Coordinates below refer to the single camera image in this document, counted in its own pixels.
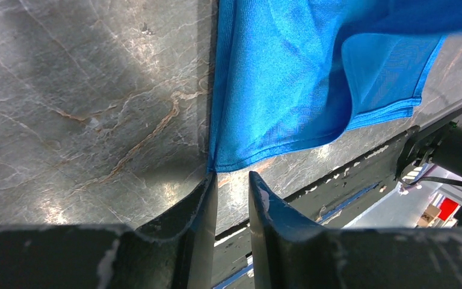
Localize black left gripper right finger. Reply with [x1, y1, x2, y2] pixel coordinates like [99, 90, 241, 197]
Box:
[249, 171, 462, 288]

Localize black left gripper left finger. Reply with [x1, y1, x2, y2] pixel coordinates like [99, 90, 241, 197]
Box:
[0, 173, 218, 288]

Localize blue cloth napkin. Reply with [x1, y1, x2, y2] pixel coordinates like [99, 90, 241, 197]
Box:
[207, 1, 462, 172]

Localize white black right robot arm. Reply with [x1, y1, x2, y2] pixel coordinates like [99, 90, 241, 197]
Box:
[395, 106, 462, 188]

